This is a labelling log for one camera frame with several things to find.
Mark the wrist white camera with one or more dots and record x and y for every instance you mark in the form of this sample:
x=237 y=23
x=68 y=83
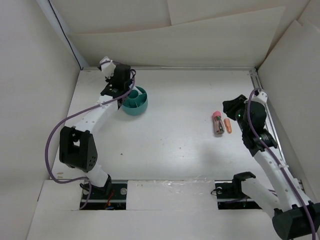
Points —
x=260 y=96
x=107 y=67

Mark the orange translucent eraser case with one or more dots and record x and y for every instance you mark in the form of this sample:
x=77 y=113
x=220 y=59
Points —
x=228 y=125

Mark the pink capped pencil tube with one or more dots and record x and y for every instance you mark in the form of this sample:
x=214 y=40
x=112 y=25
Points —
x=218 y=125

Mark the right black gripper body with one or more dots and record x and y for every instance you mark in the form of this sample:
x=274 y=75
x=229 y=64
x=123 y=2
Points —
x=236 y=110

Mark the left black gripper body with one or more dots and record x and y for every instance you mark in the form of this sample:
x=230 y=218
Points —
x=110 y=80

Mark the aluminium rail right side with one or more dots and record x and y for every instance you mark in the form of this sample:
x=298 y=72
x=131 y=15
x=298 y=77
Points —
x=265 y=107

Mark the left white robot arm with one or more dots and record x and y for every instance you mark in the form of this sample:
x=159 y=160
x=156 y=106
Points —
x=77 y=147

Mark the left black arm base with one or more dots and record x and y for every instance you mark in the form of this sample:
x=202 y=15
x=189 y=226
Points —
x=111 y=197

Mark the teal round organizer container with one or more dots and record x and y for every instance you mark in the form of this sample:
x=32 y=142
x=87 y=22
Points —
x=136 y=102

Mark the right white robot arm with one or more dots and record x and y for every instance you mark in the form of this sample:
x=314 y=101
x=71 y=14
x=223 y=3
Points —
x=292 y=212

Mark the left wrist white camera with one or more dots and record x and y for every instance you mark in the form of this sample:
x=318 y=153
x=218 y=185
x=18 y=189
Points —
x=107 y=67

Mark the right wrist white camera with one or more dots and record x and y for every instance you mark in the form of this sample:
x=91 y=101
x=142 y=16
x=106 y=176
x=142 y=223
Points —
x=260 y=96

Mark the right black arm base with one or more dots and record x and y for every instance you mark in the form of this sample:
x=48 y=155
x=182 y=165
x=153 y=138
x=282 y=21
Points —
x=230 y=196

